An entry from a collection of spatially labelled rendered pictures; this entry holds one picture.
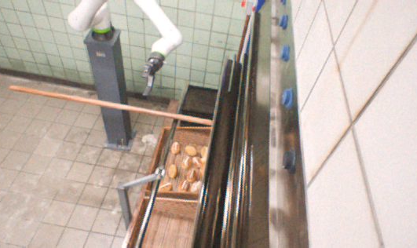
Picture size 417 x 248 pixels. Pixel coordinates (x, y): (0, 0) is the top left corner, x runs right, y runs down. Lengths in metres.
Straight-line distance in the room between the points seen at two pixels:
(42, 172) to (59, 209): 0.42
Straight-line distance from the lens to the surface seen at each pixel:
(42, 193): 3.00
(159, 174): 1.52
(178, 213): 2.04
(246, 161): 0.93
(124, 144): 3.08
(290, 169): 0.56
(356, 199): 0.34
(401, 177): 0.28
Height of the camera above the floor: 2.48
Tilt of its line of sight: 49 degrees down
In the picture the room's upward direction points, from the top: 9 degrees clockwise
